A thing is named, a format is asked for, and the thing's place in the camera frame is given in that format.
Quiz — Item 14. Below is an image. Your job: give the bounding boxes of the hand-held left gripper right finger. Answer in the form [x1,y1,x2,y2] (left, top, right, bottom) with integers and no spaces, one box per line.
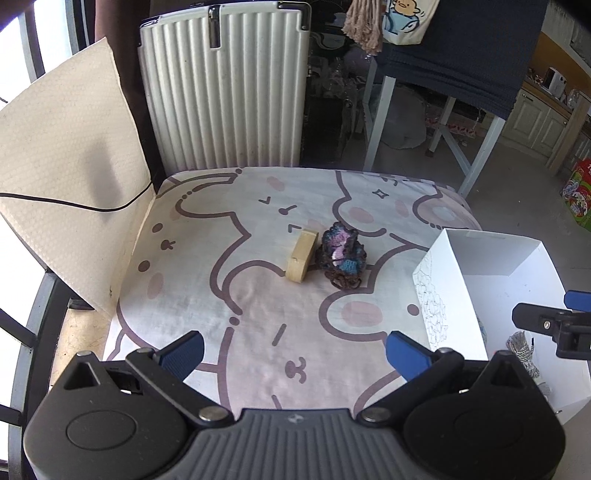
[360,329,539,424]

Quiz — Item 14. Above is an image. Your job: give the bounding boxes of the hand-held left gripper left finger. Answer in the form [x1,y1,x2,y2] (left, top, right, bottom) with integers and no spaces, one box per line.
[49,330,234,426]

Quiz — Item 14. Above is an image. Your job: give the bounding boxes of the cream duck print tote bag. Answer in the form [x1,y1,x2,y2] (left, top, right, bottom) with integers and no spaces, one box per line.
[380,0,440,46]

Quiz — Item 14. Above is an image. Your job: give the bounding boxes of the white ribbed suitcase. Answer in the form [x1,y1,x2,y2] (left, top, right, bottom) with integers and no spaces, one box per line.
[137,1,313,174]

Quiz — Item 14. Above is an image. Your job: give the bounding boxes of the cartoon printed blanket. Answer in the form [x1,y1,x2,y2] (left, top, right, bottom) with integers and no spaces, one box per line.
[102,165,484,411]

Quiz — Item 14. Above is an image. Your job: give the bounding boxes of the brown curtain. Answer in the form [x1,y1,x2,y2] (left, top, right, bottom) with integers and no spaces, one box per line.
[94,0,163,180]

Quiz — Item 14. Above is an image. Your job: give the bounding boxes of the colourful snack package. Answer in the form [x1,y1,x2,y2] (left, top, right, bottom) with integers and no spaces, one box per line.
[558,159,591,230]

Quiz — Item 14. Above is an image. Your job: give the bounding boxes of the cream kitchen cabinets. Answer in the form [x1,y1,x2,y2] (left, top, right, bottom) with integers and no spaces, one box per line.
[502,69,591,163]

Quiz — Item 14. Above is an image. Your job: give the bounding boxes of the black cable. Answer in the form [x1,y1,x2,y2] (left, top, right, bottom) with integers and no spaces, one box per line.
[0,178,153,213]

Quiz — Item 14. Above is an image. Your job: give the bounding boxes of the braided silver cord knot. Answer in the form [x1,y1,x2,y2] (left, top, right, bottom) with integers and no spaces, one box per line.
[505,330,544,384]

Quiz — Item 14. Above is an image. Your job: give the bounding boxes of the white wooden chair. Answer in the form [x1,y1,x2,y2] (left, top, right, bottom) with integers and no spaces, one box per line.
[362,74,507,197]

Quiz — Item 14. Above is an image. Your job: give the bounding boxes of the dark crocheted flower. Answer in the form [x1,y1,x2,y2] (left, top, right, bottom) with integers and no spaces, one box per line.
[316,221,369,291]

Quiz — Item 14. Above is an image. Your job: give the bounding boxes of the dark blue knit cloth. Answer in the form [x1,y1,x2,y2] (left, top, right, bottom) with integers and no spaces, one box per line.
[378,0,550,117]

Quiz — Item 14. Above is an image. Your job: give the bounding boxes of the black metal railing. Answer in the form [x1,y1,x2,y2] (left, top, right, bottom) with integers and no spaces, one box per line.
[0,271,118,480]

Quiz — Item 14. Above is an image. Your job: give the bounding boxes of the wooden block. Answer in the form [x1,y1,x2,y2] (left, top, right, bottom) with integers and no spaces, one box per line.
[285,230,321,284]

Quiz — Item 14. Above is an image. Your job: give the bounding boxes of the black window frame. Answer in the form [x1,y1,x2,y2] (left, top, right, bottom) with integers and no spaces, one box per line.
[0,0,94,88]

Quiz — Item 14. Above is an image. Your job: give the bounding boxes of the white kitchen appliance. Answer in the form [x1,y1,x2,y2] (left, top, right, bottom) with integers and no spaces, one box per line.
[542,66,567,92]

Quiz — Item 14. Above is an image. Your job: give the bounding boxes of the light wooden post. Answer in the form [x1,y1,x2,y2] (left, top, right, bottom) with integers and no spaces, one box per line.
[547,99,591,175]

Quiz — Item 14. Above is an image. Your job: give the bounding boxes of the white cardboard box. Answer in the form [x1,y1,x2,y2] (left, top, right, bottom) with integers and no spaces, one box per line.
[412,228,591,424]

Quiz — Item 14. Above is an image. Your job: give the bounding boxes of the beige fringe tassel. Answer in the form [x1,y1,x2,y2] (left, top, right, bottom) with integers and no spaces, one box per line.
[341,0,385,53]

